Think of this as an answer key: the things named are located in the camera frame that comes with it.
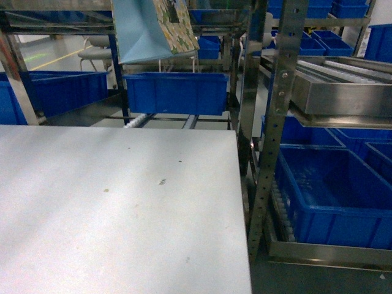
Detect flower gift bag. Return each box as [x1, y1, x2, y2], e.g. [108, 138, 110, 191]
[111, 0, 200, 64]

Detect blue bin under conveyor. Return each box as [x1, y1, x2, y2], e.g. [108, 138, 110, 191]
[124, 72, 228, 116]

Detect stainless steel flow rack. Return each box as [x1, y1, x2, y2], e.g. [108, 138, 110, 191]
[247, 1, 391, 271]

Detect open blue bin right rack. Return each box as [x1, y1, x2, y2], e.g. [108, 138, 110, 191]
[275, 147, 391, 250]

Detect blue bin left of table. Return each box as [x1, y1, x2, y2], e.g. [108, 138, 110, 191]
[1, 71, 108, 125]

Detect grey chair white frame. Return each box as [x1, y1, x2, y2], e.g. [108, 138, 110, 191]
[77, 35, 113, 72]

